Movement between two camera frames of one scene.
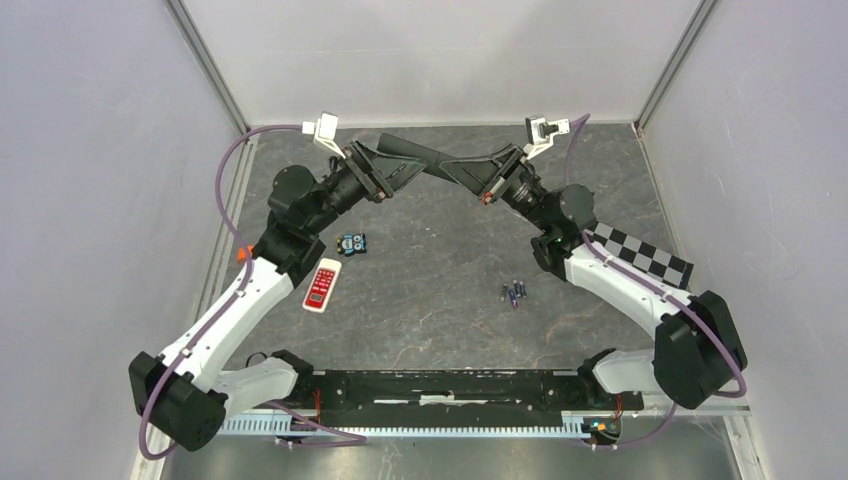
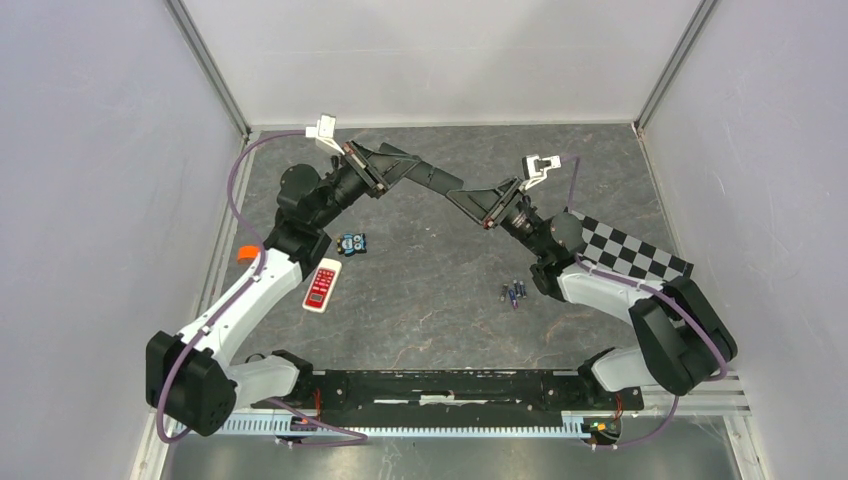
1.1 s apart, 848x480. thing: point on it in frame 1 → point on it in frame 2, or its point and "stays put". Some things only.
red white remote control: x=322 y=285 stays put
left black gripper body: x=375 y=180 stays put
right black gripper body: x=498 y=180 → x=490 y=217
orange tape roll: x=242 y=253 stays put
